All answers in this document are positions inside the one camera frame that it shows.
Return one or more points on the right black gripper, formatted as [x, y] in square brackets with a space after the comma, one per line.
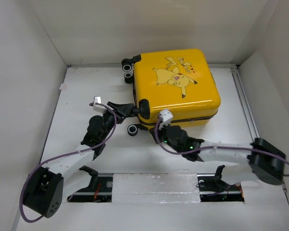
[164, 127]

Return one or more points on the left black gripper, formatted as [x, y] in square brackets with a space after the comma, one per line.
[121, 110]

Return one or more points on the yellow hard-shell suitcase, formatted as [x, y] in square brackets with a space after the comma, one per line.
[177, 80]

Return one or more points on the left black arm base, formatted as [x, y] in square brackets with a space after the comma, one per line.
[98, 190]

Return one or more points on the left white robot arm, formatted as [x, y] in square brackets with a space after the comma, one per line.
[44, 188]

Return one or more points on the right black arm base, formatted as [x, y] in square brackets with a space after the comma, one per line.
[213, 189]

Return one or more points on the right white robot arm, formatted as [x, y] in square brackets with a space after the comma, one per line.
[258, 160]

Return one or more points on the small pink paper scrap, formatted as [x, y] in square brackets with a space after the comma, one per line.
[63, 87]

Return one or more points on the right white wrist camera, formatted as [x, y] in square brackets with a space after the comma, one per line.
[165, 117]

